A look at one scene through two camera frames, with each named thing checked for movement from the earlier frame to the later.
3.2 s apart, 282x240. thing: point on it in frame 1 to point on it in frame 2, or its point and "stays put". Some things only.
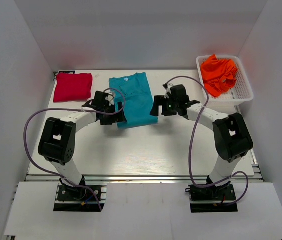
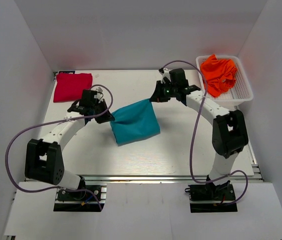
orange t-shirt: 218,75 stays put
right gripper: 160,100 to 158,96
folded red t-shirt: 72,87 stays put
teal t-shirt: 134,91 to 135,123
